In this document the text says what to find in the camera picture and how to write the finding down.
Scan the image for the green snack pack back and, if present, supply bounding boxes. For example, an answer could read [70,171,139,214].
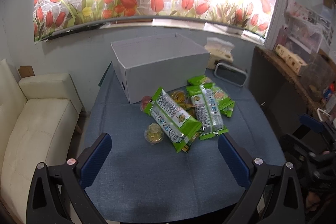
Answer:
[187,75,235,118]

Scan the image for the green snack pack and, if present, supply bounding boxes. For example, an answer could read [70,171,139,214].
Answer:
[187,75,235,118]
[144,87,202,153]
[186,85,228,140]

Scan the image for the yellow jelly cup front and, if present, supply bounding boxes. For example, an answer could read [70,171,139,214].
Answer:
[144,123,164,144]

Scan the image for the yellow jelly cup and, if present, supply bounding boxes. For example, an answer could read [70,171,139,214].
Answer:
[170,90,187,103]
[144,123,164,144]

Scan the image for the green snack pack front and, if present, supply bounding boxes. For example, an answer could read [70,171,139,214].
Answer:
[144,87,202,153]

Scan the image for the red jelly cup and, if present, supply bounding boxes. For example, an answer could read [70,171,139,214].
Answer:
[140,96,151,112]

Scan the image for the yellow jelly cup back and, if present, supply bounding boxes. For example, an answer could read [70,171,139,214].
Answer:
[170,90,187,103]

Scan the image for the dark wooden side shelf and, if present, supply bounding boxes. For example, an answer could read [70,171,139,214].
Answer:
[248,46,322,138]

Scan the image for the cream leather sofa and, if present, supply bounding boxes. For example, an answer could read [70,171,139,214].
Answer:
[1,60,83,223]

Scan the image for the cream patterned small box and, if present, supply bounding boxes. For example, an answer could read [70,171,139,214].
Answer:
[274,44,307,76]

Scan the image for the blue tablecloth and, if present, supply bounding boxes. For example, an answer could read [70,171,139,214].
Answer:
[83,61,287,223]

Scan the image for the grey rimmed black speaker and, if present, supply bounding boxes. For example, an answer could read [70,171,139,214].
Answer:
[214,63,248,87]

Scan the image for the clear plastic drawer organizer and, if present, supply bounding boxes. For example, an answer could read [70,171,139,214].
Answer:
[274,0,334,62]

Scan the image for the brown cardboard piece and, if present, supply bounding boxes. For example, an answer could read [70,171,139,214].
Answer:
[18,66,35,79]

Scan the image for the tissue pack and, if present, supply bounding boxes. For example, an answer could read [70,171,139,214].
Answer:
[205,37,235,69]

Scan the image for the grey cardboard box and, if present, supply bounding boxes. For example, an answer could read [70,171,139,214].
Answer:
[110,34,210,104]

